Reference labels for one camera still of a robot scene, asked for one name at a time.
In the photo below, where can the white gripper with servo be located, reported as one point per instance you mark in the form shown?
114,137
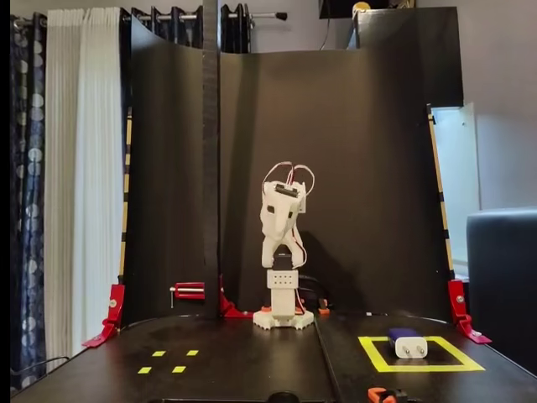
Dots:
274,224

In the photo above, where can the blue and white charger block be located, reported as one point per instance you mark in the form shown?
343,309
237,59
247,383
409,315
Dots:
411,348

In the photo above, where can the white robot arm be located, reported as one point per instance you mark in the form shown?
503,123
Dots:
284,302

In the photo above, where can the black upright pole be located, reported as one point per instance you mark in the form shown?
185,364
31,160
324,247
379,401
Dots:
212,168

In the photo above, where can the black backdrop sheet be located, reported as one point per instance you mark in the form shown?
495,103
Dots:
356,168

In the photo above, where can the red screw clamp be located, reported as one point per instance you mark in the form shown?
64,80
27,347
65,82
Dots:
178,291

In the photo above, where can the yellow black striped stick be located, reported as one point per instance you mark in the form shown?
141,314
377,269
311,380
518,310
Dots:
125,189
441,193

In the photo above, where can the small yellow tape marker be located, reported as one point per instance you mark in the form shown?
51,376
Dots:
178,369
144,370
158,353
192,352

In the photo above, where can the yellow tape square outline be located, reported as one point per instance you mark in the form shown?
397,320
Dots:
419,368

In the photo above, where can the silver curtain rod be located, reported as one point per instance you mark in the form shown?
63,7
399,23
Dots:
268,16

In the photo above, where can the white pleated curtain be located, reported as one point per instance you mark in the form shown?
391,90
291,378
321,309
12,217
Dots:
84,168

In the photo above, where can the dark blue patterned curtain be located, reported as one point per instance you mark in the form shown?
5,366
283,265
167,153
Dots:
27,210
184,29

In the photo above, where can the yellow ball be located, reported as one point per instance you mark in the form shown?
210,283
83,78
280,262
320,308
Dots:
361,6

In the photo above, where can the red pole base bracket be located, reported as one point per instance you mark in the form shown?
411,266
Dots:
228,308

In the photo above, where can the red corner bracket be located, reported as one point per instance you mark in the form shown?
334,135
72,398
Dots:
115,302
457,298

